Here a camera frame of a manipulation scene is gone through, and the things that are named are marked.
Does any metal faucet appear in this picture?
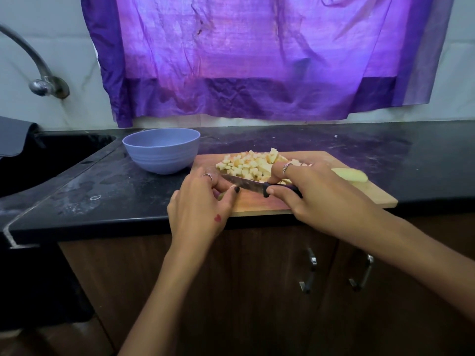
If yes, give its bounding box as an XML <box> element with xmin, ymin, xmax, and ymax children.
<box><xmin>0</xmin><ymin>24</ymin><xmax>71</xmax><ymax>100</ymax></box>

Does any potato slice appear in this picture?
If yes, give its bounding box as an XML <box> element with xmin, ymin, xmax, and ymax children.
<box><xmin>331</xmin><ymin>167</ymin><xmax>370</xmax><ymax>183</ymax></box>

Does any black handled knife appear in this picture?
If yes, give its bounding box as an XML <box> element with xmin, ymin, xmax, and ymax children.
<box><xmin>220</xmin><ymin>173</ymin><xmax>304</xmax><ymax>199</ymax></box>

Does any person's left hand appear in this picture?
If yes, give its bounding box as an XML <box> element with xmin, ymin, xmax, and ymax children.
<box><xmin>166</xmin><ymin>168</ymin><xmax>242</xmax><ymax>257</ymax></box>

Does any person's left forearm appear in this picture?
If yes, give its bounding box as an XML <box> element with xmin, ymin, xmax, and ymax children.
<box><xmin>117</xmin><ymin>244</ymin><xmax>209</xmax><ymax>356</ymax></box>

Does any dark sink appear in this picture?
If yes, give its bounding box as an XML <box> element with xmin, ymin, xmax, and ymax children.
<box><xmin>0</xmin><ymin>132</ymin><xmax>116</xmax><ymax>197</ymax></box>

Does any person's right forearm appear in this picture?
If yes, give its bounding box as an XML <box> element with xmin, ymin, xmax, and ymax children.
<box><xmin>367</xmin><ymin>215</ymin><xmax>475</xmax><ymax>323</ymax></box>

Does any purple cloth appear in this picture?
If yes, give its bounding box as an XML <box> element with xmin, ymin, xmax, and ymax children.
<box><xmin>80</xmin><ymin>0</ymin><xmax>455</xmax><ymax>128</ymax></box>

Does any metal cabinet handle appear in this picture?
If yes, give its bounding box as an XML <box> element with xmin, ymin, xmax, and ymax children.
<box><xmin>348</xmin><ymin>252</ymin><xmax>376</xmax><ymax>293</ymax></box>
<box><xmin>298</xmin><ymin>247</ymin><xmax>319</xmax><ymax>295</ymax></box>

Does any grey cloth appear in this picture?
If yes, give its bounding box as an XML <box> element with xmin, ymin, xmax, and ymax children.
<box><xmin>0</xmin><ymin>116</ymin><xmax>40</xmax><ymax>159</ymax></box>

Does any blue bowl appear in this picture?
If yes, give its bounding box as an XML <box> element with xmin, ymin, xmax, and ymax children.
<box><xmin>122</xmin><ymin>128</ymin><xmax>202</xmax><ymax>176</ymax></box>

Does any pile of diced potato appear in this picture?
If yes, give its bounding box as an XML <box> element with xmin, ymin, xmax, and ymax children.
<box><xmin>215</xmin><ymin>147</ymin><xmax>313</xmax><ymax>184</ymax></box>

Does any wooden cutting board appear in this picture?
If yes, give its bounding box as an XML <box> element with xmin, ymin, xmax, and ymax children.
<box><xmin>189</xmin><ymin>150</ymin><xmax>399</xmax><ymax>218</ymax></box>

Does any person's right hand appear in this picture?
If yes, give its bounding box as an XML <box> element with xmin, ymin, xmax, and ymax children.
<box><xmin>265</xmin><ymin>159</ymin><xmax>390</xmax><ymax>242</ymax></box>

